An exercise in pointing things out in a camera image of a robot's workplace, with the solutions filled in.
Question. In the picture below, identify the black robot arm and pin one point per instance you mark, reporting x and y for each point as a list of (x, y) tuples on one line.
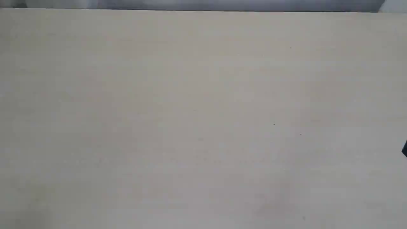
[(404, 149)]

